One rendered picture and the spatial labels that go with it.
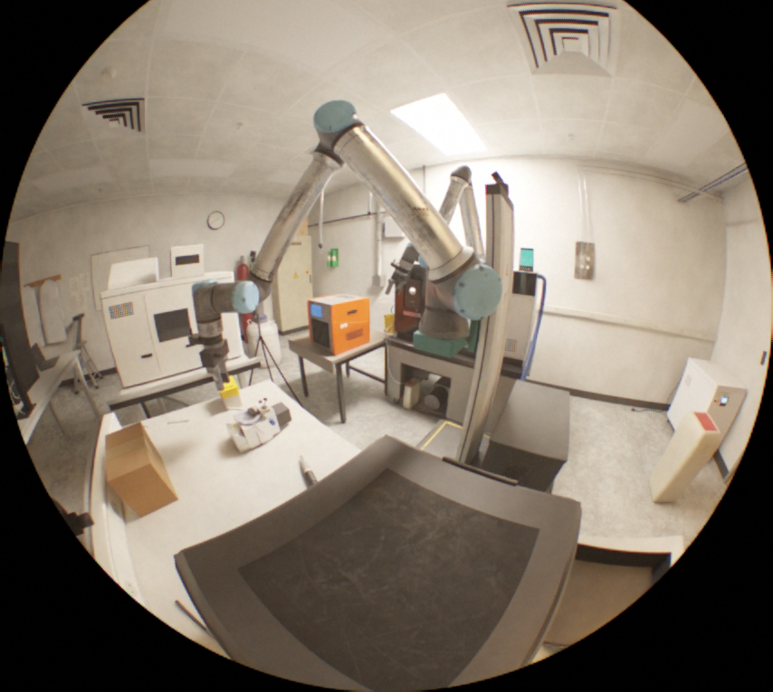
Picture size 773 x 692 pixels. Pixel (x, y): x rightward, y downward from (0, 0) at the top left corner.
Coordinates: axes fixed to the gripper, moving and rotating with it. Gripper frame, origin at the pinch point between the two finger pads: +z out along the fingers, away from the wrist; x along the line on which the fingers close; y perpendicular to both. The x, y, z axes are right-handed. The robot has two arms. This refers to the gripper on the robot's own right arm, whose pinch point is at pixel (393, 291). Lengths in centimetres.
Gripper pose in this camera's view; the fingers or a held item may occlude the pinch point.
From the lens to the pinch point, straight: 150.6
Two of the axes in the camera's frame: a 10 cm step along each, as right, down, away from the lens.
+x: 5.0, -0.7, 8.7
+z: -4.1, 8.6, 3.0
